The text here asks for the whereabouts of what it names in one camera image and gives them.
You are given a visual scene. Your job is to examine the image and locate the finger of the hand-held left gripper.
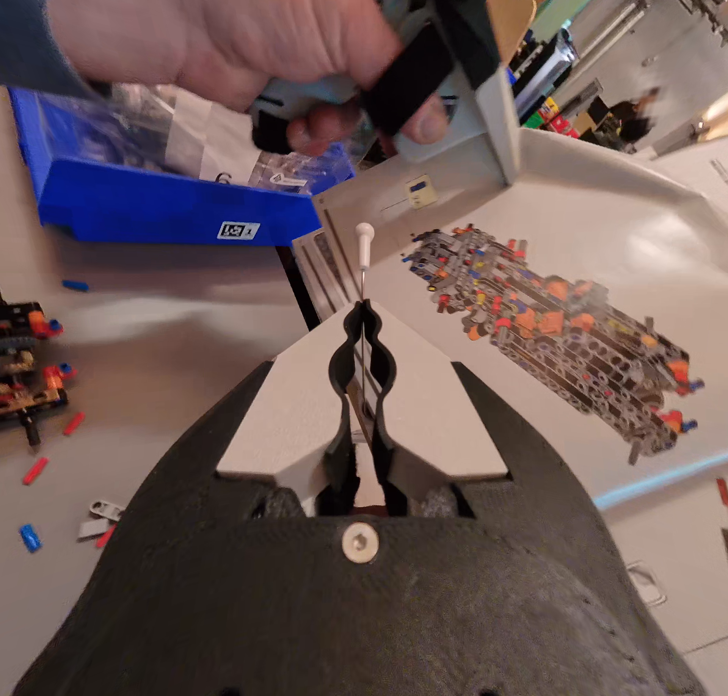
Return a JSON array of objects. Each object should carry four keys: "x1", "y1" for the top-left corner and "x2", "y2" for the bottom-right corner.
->
[{"x1": 475, "y1": 66, "x2": 522, "y2": 189}]

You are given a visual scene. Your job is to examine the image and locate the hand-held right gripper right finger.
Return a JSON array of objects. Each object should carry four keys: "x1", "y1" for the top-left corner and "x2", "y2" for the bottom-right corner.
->
[{"x1": 364, "y1": 299, "x2": 510, "y2": 515}]

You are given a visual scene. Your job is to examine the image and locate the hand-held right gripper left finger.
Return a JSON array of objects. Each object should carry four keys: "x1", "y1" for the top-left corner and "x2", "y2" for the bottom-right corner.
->
[{"x1": 215, "y1": 299, "x2": 367, "y2": 515}]

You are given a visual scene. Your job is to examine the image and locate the lego instruction booklet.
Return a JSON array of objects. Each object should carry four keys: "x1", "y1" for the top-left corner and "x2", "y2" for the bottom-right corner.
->
[{"x1": 292, "y1": 127, "x2": 728, "y2": 696}]

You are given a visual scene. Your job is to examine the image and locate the white-headed metal pin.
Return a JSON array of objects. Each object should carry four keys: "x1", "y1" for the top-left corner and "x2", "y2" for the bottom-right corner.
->
[{"x1": 354, "y1": 223, "x2": 376, "y2": 304}]

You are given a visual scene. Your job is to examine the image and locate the partly built lego model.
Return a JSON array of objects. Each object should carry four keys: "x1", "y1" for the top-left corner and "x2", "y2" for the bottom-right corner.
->
[{"x1": 0, "y1": 289, "x2": 77, "y2": 447}]

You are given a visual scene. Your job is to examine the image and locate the person's left hand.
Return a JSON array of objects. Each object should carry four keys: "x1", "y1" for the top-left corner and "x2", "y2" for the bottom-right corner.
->
[{"x1": 42, "y1": 0, "x2": 450, "y2": 157}]

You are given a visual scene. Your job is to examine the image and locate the stack of coloured boxes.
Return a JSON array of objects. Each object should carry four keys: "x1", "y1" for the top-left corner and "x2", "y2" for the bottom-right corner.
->
[{"x1": 522, "y1": 96, "x2": 582, "y2": 140}]

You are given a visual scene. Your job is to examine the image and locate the wooden chair back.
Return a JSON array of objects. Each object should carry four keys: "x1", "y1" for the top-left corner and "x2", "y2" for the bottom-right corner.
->
[{"x1": 485, "y1": 0, "x2": 537, "y2": 67}]

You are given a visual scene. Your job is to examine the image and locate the clear plastic parts bag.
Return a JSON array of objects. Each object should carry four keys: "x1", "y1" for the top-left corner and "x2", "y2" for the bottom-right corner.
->
[
  {"x1": 34, "y1": 82, "x2": 268, "y2": 188},
  {"x1": 250, "y1": 139, "x2": 355, "y2": 196}
]

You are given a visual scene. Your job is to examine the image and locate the blue plastic bin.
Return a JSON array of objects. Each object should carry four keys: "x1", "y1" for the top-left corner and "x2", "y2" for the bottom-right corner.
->
[{"x1": 8, "y1": 86, "x2": 356, "y2": 248}]

